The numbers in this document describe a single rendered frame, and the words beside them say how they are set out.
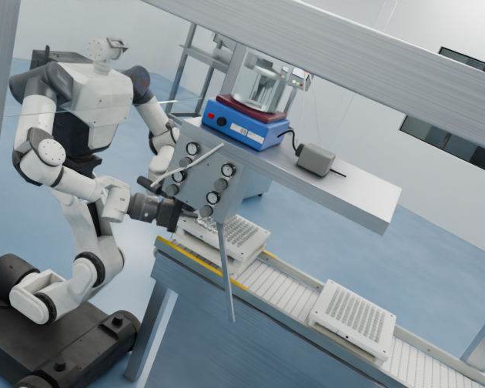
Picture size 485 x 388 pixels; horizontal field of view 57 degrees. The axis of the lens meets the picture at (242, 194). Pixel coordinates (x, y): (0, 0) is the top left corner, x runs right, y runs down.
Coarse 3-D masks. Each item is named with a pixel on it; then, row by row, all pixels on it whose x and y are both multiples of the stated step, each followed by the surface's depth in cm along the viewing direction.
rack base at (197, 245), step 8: (176, 232) 144; (176, 240) 144; (184, 240) 143; (192, 240) 143; (200, 240) 145; (192, 248) 142; (200, 248) 141; (208, 248) 142; (216, 248) 144; (264, 248) 159; (208, 256) 140; (216, 256) 139; (216, 264) 140; (248, 264) 146; (232, 272) 138; (240, 272) 140
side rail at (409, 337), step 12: (276, 264) 160; (288, 264) 159; (300, 276) 157; (396, 324) 149; (408, 336) 147; (420, 348) 146; (432, 348) 144; (444, 360) 144; (456, 360) 142; (468, 372) 142; (480, 372) 141
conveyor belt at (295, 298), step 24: (168, 240) 153; (264, 264) 160; (264, 288) 147; (288, 288) 152; (264, 312) 136; (288, 312) 140; (408, 360) 139; (432, 360) 144; (384, 384) 126; (432, 384) 133; (456, 384) 137
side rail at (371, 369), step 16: (160, 240) 144; (176, 256) 143; (208, 272) 139; (240, 288) 136; (256, 304) 135; (272, 304) 134; (288, 320) 132; (320, 336) 129; (336, 352) 128; (352, 352) 127; (368, 368) 125; (400, 384) 123
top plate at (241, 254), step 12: (240, 216) 160; (192, 228) 140; (204, 240) 140; (216, 240) 139; (240, 240) 144; (252, 240) 147; (264, 240) 152; (228, 252) 137; (240, 252) 138; (252, 252) 142
